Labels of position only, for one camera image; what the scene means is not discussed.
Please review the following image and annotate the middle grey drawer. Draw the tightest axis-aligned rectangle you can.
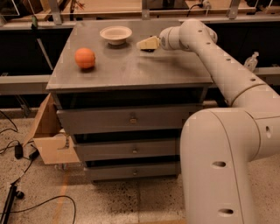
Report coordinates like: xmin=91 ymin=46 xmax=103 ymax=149
xmin=74 ymin=138 xmax=179 ymax=161

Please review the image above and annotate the bottom grey drawer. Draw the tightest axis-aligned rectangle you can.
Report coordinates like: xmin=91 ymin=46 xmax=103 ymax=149
xmin=84 ymin=162 xmax=180 ymax=181

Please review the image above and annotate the clear plastic bottle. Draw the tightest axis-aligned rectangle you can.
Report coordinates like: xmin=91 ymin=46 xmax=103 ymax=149
xmin=244 ymin=52 xmax=259 ymax=72

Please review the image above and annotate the orange ball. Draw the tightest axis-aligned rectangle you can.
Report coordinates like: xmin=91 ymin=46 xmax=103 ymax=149
xmin=74 ymin=48 xmax=95 ymax=69

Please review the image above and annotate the black power adapter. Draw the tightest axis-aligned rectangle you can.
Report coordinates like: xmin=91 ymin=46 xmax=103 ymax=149
xmin=15 ymin=143 xmax=24 ymax=159

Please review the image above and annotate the open cardboard box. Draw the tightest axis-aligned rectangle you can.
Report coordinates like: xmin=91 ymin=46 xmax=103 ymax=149
xmin=24 ymin=94 xmax=79 ymax=165

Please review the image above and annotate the top grey drawer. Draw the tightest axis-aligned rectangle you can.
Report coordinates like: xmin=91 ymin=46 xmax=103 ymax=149
xmin=57 ymin=104 xmax=202 ymax=135

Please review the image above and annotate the grey drawer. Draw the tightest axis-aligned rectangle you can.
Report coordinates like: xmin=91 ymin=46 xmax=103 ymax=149
xmin=84 ymin=162 xmax=180 ymax=181
xmin=74 ymin=138 xmax=179 ymax=161
xmin=57 ymin=104 xmax=202 ymax=135

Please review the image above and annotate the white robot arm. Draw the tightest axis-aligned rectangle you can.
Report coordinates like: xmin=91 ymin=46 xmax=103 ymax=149
xmin=136 ymin=18 xmax=280 ymax=224

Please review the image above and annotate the black tripod leg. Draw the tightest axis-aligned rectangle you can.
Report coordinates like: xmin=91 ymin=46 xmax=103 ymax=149
xmin=0 ymin=185 xmax=25 ymax=224

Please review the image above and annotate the black floor cable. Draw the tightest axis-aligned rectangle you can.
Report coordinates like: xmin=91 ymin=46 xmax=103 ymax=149
xmin=0 ymin=195 xmax=77 ymax=224

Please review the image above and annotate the grey drawer cabinet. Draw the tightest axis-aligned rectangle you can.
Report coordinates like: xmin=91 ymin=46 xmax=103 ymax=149
xmin=47 ymin=20 xmax=212 ymax=169

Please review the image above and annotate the white bowl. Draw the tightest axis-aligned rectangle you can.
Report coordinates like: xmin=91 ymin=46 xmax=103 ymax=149
xmin=100 ymin=26 xmax=132 ymax=46

